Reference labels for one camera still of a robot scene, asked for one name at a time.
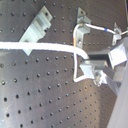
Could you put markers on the black perforated breadboard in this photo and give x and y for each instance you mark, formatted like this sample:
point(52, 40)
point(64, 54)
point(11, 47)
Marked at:
point(36, 90)

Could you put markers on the long metal clip bracket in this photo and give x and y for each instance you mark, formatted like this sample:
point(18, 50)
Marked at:
point(37, 29)

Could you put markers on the metal cable clip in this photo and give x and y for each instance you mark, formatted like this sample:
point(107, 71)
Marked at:
point(117, 35)
point(81, 28)

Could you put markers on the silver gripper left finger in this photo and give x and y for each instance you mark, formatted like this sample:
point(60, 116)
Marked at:
point(100, 73)

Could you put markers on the upper metal cable clip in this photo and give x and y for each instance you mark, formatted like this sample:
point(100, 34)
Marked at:
point(81, 28)

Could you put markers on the right metal cable clip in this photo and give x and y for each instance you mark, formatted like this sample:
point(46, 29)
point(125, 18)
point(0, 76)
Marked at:
point(117, 35)

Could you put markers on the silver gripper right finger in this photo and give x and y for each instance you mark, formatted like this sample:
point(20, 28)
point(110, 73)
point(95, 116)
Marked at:
point(119, 52)

